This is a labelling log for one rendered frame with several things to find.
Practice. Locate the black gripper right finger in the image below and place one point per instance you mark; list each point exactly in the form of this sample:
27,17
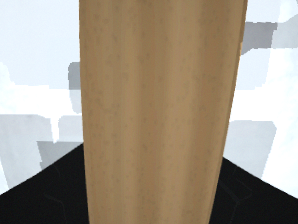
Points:
242,198

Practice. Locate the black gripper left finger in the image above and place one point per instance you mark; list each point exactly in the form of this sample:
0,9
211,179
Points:
56,195

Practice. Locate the light wooden board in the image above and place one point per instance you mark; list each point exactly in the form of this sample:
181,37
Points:
157,83

